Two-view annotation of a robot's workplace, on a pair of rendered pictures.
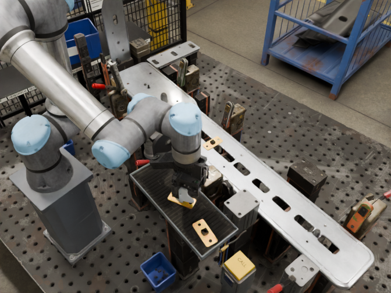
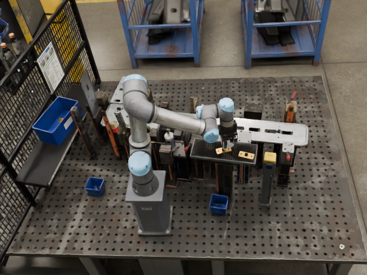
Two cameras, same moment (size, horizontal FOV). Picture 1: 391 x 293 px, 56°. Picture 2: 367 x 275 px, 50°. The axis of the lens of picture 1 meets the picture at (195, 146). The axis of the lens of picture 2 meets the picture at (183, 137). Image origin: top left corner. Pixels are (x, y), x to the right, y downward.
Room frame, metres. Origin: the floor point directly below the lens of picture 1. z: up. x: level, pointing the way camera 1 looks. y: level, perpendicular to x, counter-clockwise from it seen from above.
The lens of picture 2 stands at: (-0.45, 0.99, 2.92)
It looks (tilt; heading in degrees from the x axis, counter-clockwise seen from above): 48 degrees down; 327
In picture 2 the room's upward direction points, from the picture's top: 8 degrees counter-clockwise
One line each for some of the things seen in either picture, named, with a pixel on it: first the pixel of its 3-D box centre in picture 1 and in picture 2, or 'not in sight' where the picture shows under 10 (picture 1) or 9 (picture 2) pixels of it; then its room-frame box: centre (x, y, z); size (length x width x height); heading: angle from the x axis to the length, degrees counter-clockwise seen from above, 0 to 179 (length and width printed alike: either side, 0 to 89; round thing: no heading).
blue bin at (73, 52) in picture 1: (67, 44); (58, 120); (1.60, 0.64, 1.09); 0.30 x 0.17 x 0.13; 119
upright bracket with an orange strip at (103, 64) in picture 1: (111, 98); (111, 137); (1.36, 0.41, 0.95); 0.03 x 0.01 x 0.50; 39
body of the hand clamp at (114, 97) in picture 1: (123, 121); (127, 146); (1.28, 0.35, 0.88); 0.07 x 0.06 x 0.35; 129
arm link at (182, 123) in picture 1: (184, 127); (225, 109); (0.63, 0.03, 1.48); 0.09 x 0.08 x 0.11; 57
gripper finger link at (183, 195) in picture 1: (185, 197); (228, 145); (0.61, 0.03, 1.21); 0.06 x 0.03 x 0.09; 64
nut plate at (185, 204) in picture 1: (181, 198); (223, 149); (0.64, 0.04, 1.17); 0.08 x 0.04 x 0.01; 64
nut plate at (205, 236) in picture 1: (205, 232); (246, 154); (0.52, -0.03, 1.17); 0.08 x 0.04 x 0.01; 31
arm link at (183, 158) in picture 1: (187, 148); (226, 119); (0.63, 0.02, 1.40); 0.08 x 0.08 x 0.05
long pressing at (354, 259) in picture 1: (217, 146); (200, 123); (1.01, -0.09, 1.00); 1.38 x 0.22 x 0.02; 39
